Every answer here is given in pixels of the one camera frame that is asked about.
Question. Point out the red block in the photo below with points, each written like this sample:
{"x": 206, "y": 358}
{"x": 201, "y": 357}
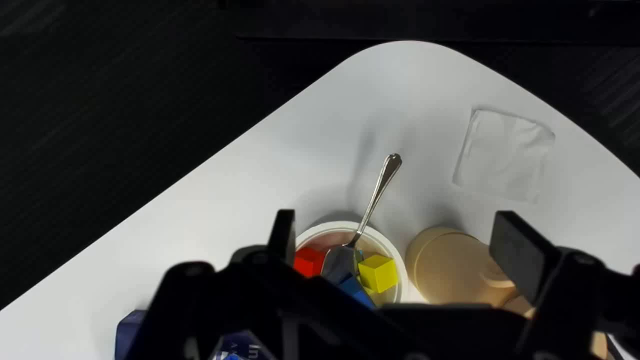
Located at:
{"x": 309, "y": 260}

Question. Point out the white bowl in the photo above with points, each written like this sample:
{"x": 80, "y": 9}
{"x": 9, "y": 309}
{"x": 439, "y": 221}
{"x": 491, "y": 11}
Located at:
{"x": 390, "y": 251}

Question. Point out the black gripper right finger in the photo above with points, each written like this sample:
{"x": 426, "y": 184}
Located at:
{"x": 521, "y": 257}

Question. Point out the yellow block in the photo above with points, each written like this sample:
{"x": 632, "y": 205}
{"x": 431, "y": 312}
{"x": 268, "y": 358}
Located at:
{"x": 378, "y": 272}

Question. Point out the white sponge block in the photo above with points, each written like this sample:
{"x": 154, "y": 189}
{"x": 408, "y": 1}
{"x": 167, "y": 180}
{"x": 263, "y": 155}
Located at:
{"x": 502, "y": 155}

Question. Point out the blue block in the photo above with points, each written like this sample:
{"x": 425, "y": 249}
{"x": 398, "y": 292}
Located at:
{"x": 355, "y": 291}

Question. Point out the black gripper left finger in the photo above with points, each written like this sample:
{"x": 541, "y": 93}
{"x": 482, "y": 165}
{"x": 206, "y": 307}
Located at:
{"x": 281, "y": 233}

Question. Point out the tan water bottle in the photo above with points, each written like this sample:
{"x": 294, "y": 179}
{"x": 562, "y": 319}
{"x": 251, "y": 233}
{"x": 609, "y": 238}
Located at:
{"x": 453, "y": 266}

